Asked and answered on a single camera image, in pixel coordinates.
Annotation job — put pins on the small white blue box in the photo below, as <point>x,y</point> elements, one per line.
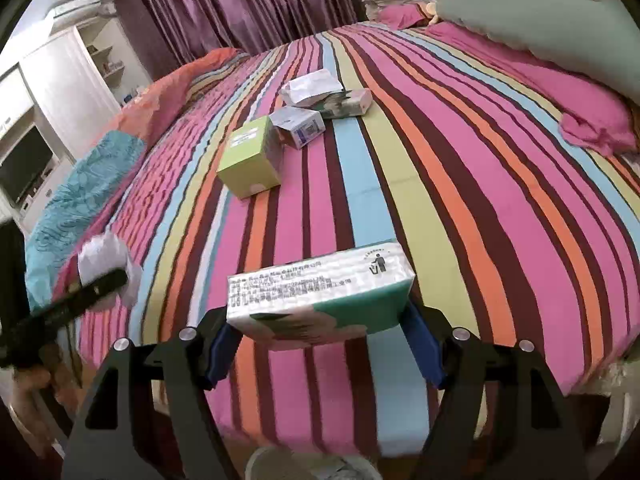
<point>296,127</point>

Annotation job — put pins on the left hand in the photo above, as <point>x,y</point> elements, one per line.
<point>23,406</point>

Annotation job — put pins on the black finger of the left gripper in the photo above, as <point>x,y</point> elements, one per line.
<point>75,304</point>

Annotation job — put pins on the green cleansing oil box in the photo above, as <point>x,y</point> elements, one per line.
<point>250,162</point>

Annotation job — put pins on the purple curtain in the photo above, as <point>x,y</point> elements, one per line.
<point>167,34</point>

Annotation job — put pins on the small white paper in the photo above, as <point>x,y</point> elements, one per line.
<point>104,253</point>

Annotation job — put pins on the striped colourful bed sheet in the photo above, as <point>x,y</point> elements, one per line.
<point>512,232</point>

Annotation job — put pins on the teal orange quilt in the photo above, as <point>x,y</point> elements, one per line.
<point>115,157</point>

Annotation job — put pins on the green floral tissue pack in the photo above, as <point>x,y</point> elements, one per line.
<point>345,104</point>

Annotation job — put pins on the yellow plush toy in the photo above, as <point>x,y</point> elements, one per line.
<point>431,13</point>

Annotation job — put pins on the white trash bin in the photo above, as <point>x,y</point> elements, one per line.
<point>280,463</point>

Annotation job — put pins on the pink pillow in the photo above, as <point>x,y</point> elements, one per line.
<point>593,116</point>

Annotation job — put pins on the sage green long pillow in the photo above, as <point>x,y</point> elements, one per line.
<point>596,38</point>

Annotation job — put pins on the white paper sheet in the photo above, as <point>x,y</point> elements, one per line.
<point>310,89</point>

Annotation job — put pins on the black television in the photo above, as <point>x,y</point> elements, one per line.
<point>24,164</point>

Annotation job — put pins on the white wardrobe cabinet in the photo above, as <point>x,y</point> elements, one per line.
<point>70,84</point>

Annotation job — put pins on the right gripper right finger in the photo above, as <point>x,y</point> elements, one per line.
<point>534,434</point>

